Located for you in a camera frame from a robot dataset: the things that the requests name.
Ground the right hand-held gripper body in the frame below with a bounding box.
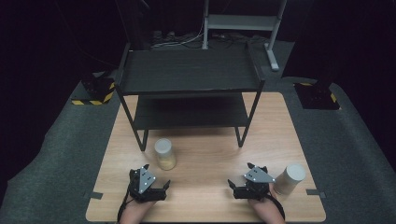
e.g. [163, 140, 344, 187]
[233, 165, 276, 201]

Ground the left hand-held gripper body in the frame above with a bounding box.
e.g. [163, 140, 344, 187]
[128, 165, 167, 203]

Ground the jar with yellow contents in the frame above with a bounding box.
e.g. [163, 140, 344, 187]
[154, 137, 177, 171]

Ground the jar with brown contents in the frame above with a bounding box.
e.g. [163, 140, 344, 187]
[274, 163, 306, 196]

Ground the black two-tier shelf rack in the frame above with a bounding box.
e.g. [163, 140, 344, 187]
[114, 41, 266, 152]

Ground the person's left hand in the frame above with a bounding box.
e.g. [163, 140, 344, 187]
[119, 198, 157, 224]

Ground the grey tape strip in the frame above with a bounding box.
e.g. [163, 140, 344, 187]
[305, 188, 327, 199]
[83, 190, 104, 201]

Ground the black plate with hazard tape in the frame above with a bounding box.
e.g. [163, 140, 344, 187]
[70, 77, 117, 106]
[293, 80, 341, 111]

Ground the grey metal stand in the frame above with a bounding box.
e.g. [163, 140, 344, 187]
[202, 0, 288, 72]

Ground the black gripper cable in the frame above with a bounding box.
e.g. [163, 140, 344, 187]
[116, 186, 132, 224]
[267, 191, 287, 219]

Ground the power strip with cables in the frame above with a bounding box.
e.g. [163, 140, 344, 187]
[150, 29, 207, 49]

